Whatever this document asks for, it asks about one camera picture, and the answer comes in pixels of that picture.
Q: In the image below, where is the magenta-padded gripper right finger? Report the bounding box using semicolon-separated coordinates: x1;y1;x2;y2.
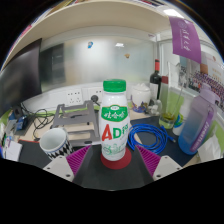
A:
133;144;184;186

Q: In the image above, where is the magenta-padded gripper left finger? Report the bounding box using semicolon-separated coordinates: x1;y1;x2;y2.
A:
43;144;94;187

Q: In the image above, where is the white drink bottle green cap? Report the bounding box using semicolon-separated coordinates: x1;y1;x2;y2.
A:
98;78;131;162

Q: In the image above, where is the purple translucent water jug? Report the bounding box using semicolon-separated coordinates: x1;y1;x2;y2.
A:
177;88;219;156

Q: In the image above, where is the dark blue mouse pad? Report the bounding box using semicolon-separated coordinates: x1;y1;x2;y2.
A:
129;116;201;168

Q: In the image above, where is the black white checkered mug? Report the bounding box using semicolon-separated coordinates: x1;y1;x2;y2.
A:
38;127;75;161

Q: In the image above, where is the white paper sheet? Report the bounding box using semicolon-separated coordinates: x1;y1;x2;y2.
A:
4;139;24;163

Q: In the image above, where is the black desk mat red edge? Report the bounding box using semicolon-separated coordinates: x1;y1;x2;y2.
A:
18;133;158;191

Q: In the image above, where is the flat round red coaster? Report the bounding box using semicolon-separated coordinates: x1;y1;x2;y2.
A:
100;146;133;170

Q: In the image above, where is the crumpled white tissue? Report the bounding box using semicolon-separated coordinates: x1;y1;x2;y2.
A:
205;134;224;162

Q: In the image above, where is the grey metal laptop stand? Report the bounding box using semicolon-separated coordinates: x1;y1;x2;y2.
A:
50;99;102;148

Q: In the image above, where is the small blue box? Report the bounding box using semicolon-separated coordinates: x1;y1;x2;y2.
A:
8;106;29;133

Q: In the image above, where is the white ceramic jar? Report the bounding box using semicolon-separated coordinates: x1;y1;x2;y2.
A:
130;83;152;113

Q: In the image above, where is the dark wine bottle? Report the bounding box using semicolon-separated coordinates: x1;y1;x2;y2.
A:
149;59;163;103

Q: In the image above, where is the group photo poster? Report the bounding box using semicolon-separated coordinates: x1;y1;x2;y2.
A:
179;61;224;113

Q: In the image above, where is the black computer monitor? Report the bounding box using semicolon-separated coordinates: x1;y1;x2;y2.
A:
0;37;43;118

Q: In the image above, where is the purple pennant flag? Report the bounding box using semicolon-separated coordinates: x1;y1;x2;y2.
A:
168;15;202;64

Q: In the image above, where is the ceiling light panel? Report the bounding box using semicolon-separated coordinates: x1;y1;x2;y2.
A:
163;8;185;20

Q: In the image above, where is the coiled blue cable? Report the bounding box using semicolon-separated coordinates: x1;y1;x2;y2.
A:
127;123;176;155

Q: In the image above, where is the black cable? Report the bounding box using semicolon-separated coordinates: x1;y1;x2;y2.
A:
20;102;56;141

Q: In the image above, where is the white wall outlet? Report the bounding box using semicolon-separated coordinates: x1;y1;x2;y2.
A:
84;87;104;103
65;88;83;106

